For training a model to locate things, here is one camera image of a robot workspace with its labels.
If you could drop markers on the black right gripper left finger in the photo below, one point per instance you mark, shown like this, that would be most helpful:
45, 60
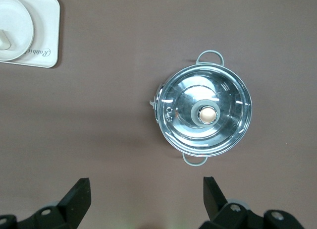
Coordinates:
69, 204

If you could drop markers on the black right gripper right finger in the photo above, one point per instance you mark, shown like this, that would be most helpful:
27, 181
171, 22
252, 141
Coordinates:
215, 204

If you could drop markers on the cream round plate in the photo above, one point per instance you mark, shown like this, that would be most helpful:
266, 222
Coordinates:
15, 20

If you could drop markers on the brown table cloth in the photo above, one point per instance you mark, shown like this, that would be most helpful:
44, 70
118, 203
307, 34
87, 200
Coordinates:
99, 115

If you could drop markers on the glass pot lid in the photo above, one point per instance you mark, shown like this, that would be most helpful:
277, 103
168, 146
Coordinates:
223, 95

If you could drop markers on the steel electric cooking pot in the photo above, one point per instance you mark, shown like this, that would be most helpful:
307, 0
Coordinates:
159, 95

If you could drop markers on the cream rabbit print tray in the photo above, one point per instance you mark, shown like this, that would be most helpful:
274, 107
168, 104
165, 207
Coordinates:
47, 28

